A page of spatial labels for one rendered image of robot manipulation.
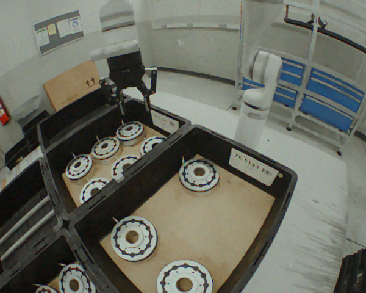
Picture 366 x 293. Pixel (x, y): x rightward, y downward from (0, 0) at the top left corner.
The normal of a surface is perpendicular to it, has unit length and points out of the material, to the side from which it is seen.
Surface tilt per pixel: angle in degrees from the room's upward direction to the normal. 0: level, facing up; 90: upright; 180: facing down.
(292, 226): 0
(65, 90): 79
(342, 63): 90
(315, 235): 0
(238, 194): 0
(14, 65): 90
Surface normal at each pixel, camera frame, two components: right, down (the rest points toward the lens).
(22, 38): 0.80, 0.39
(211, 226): -0.06, -0.72
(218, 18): -0.61, 0.57
